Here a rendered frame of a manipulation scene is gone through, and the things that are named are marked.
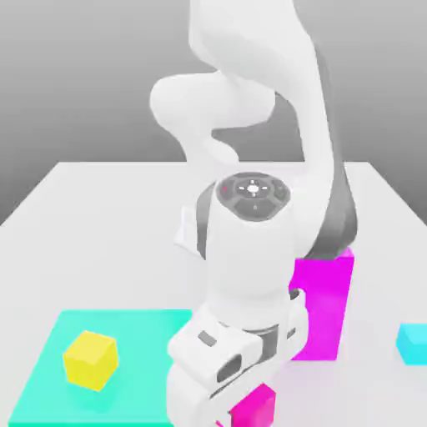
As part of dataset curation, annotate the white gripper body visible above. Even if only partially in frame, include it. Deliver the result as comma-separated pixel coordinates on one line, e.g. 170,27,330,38
165,361,269,427

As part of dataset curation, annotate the small magenta cube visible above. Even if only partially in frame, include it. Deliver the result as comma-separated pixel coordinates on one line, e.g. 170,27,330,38
214,382,277,427

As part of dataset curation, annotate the small yellow cube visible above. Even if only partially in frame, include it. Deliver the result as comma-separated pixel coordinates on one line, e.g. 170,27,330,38
62,329,120,393

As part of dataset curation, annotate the small cyan cube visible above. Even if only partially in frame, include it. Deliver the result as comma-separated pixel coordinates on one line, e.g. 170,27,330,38
395,322,427,366

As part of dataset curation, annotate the large teal box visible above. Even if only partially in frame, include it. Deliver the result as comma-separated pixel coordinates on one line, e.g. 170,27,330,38
8,309,193,427

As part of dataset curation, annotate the large magenta box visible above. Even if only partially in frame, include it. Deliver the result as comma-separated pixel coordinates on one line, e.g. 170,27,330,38
288,247,355,362

